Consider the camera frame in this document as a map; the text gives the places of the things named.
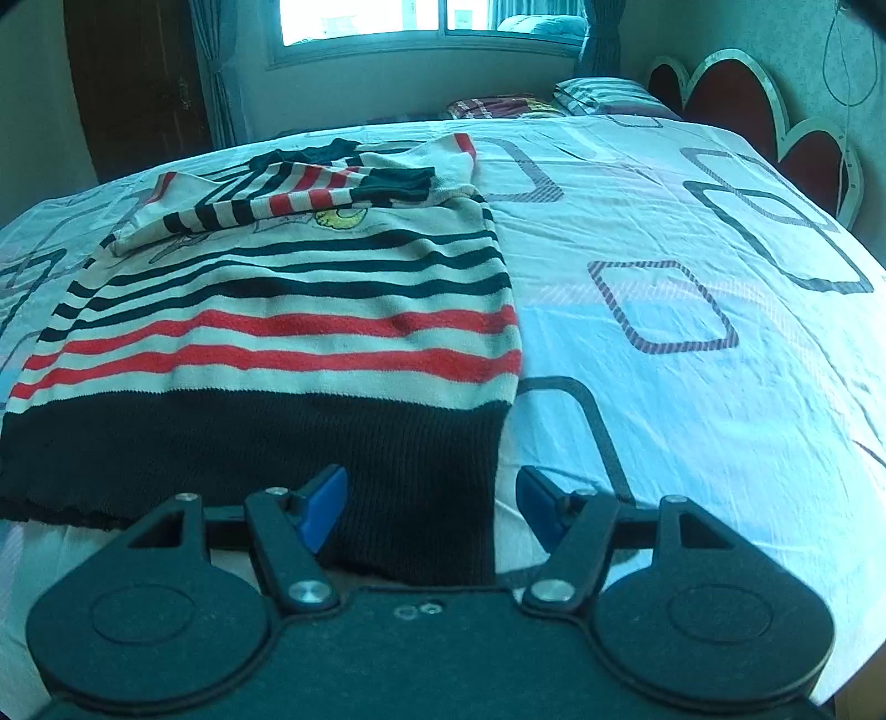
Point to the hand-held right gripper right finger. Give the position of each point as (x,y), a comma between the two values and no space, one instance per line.
(540,505)

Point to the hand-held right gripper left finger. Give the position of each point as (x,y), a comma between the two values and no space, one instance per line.
(322,505)

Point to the striped knit sweater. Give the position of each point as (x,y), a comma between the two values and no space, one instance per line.
(277,332)

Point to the patterned bedsheet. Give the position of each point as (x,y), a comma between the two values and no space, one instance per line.
(692,381)

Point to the red folded blanket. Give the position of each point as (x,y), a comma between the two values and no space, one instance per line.
(505,107)

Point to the striped pillow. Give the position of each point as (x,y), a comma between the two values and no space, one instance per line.
(609,97)

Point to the blue curtain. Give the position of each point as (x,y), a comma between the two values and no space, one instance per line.
(214,69)
(601,41)

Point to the red scalloped headboard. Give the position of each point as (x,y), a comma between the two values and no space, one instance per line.
(734,97)

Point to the dark wooden door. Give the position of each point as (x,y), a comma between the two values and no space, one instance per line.
(138,83)

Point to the window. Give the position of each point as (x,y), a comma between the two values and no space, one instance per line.
(429,21)

